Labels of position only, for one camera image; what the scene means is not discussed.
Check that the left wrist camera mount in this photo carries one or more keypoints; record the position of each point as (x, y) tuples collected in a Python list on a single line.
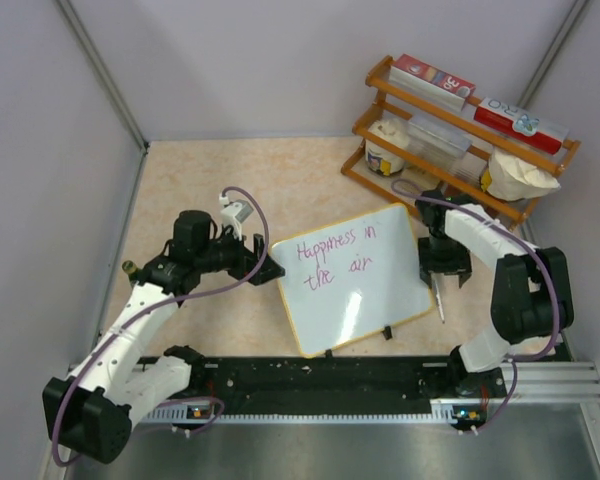
[(233, 214)]

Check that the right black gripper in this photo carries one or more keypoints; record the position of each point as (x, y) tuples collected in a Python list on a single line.
[(458, 264)]

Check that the red box upper left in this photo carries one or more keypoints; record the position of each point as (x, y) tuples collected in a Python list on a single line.
[(429, 81)]

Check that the cream cloth bag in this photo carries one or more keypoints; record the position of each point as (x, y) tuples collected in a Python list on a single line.
[(509, 178)]

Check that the orange wooden shelf rack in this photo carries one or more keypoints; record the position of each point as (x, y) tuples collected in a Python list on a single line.
[(394, 101)]

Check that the white plastic jar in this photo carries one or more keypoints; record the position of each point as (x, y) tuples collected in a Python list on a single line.
[(380, 160)]

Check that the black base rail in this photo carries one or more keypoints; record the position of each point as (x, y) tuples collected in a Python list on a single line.
[(327, 385)]

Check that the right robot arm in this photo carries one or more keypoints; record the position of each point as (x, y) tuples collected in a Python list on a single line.
[(531, 301)]

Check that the white marker purple cap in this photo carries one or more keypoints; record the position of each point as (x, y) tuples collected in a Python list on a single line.
[(438, 298)]

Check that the clear plastic container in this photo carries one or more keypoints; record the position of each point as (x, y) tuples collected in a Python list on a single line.
[(444, 147)]

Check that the green glass bottle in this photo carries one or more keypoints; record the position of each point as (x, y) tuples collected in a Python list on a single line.
[(131, 270)]

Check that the yellow framed whiteboard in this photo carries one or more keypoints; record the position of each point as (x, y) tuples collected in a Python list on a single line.
[(352, 279)]

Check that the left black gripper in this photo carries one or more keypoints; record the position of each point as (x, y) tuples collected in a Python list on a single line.
[(247, 261)]

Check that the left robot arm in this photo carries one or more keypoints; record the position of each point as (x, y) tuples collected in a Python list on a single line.
[(94, 410)]

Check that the red white box right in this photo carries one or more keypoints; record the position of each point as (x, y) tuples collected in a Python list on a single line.
[(541, 134)]

